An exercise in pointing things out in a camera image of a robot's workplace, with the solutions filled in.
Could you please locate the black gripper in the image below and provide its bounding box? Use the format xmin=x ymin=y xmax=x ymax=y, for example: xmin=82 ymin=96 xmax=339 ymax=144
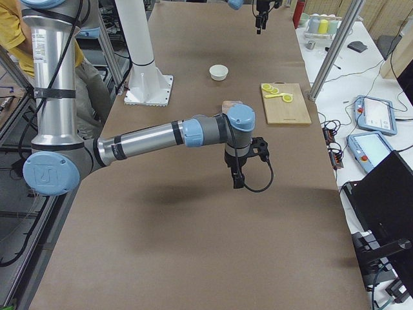
xmin=224 ymin=144 xmax=255 ymax=189
xmin=256 ymin=0 xmax=280 ymax=34

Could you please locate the clear plastic egg box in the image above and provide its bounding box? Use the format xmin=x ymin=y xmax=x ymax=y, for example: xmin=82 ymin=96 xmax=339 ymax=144
xmin=221 ymin=100 xmax=243 ymax=114

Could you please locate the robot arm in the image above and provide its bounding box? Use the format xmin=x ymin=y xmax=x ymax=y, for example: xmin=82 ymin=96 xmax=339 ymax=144
xmin=226 ymin=0 xmax=283 ymax=34
xmin=21 ymin=1 xmax=255 ymax=196

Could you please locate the green bowl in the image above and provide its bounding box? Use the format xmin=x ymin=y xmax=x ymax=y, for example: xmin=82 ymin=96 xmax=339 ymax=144
xmin=298 ymin=13 xmax=310 ymax=27

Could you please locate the grey cup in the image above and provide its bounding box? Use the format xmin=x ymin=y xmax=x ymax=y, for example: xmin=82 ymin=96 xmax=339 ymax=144
xmin=307 ymin=17 xmax=320 ymax=34

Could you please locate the small metal cup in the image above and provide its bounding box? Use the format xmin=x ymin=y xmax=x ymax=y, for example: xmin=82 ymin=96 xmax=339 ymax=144
xmin=306 ymin=41 xmax=316 ymax=50

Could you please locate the yellow cup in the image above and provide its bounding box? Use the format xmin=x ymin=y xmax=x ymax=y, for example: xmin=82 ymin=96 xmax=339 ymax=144
xmin=317 ymin=19 xmax=329 ymax=34

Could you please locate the white ceramic bowl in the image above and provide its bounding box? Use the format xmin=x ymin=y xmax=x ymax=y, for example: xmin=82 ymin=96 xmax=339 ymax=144
xmin=209 ymin=65 xmax=229 ymax=81

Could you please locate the light blue cup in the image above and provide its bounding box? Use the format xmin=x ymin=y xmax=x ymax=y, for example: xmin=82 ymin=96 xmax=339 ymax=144
xmin=327 ymin=19 xmax=339 ymax=35

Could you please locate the wooden cutting board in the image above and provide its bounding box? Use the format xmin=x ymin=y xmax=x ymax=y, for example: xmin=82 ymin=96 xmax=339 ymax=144
xmin=261 ymin=83 xmax=312 ymax=125

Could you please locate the small black pad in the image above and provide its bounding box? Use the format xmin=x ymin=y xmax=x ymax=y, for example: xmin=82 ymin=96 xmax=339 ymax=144
xmin=347 ymin=41 xmax=368 ymax=53

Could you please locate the blue teach pendant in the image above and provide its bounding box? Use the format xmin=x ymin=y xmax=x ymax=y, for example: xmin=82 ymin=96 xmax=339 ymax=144
xmin=347 ymin=131 xmax=394 ymax=173
xmin=354 ymin=96 xmax=398 ymax=136

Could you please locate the black monitor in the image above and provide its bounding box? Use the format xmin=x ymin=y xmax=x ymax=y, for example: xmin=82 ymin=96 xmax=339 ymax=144
xmin=341 ymin=61 xmax=413 ymax=291

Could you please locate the person in yellow shirt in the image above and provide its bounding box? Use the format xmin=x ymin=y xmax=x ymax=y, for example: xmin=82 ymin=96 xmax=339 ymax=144
xmin=0 ymin=0 xmax=107 ymax=136

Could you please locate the black camera cable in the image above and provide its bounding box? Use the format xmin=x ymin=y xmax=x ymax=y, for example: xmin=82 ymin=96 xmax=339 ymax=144
xmin=232 ymin=141 xmax=275 ymax=194

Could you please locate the aluminium frame post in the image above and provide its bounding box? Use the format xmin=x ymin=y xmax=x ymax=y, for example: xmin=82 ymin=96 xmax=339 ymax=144
xmin=308 ymin=0 xmax=365 ymax=101

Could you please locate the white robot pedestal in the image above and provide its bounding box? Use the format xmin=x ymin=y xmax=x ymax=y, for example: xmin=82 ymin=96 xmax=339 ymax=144
xmin=116 ymin=0 xmax=174 ymax=107

